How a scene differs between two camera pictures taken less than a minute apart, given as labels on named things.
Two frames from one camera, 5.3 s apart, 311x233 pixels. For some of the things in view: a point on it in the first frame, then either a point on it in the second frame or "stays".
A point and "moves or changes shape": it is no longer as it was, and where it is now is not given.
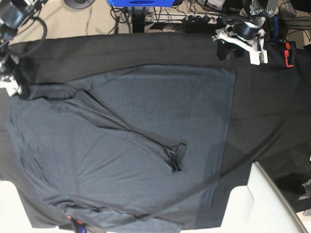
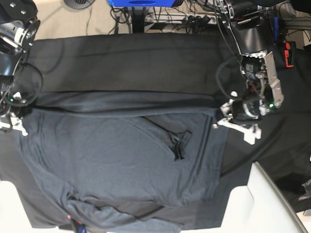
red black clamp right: (289, 54) stays
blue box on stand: (142, 3) stays
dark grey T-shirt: (138, 150) moves or changes shape
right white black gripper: (248, 34) → (246, 116)
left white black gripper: (8, 62) → (9, 115)
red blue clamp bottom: (81, 228) stays
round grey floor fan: (78, 4) stays
